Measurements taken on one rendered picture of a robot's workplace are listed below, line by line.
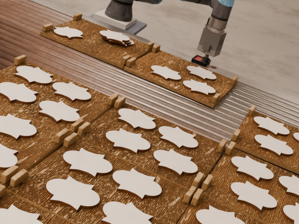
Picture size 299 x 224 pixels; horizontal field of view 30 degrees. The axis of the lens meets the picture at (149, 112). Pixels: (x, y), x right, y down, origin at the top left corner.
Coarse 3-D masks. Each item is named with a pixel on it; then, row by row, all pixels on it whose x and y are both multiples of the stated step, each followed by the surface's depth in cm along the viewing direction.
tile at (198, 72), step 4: (188, 68) 245; (192, 68) 246; (196, 68) 248; (200, 68) 249; (192, 72) 242; (196, 72) 243; (200, 72) 245; (204, 72) 246; (208, 72) 247; (212, 72) 249; (196, 76) 242; (200, 76) 241; (204, 76) 242; (208, 76) 243; (212, 76) 244; (212, 80) 242
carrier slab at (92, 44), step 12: (60, 24) 256; (72, 24) 260; (84, 24) 264; (96, 24) 269; (48, 36) 241; (84, 36) 250; (96, 36) 254; (84, 48) 237; (96, 48) 241; (108, 48) 244; (120, 48) 248; (132, 48) 252; (144, 48) 256; (108, 60) 234; (120, 60) 236
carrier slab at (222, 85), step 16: (144, 64) 239; (160, 64) 244; (176, 64) 249; (192, 64) 254; (160, 80) 228; (208, 80) 241; (224, 80) 246; (192, 96) 223; (208, 96) 226; (224, 96) 234
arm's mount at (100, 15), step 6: (96, 12) 297; (102, 12) 300; (96, 18) 295; (102, 18) 294; (108, 18) 294; (132, 18) 307; (114, 24) 294; (120, 24) 293; (126, 24) 293; (132, 24) 303
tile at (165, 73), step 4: (152, 68) 234; (156, 68) 235; (160, 68) 237; (164, 68) 238; (168, 68) 239; (152, 72) 231; (156, 72) 231; (160, 72) 233; (164, 72) 234; (168, 72) 235; (172, 72) 236; (176, 72) 237; (160, 76) 231; (164, 76) 230; (168, 76) 231; (172, 76) 232; (176, 76) 233; (180, 76) 234; (172, 80) 231; (176, 80) 231
